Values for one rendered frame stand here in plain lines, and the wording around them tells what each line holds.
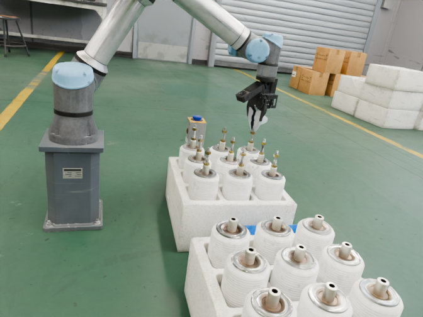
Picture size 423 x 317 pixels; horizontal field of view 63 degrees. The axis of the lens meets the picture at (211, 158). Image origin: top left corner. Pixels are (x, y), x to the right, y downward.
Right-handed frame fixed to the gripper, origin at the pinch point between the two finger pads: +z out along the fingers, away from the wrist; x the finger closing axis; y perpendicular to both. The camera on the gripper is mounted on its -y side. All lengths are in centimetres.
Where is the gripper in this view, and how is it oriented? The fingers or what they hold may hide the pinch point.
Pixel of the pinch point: (252, 127)
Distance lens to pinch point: 137.2
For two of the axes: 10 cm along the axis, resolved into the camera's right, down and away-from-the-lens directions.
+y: 7.7, -1.3, 6.2
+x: -6.2, -3.6, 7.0
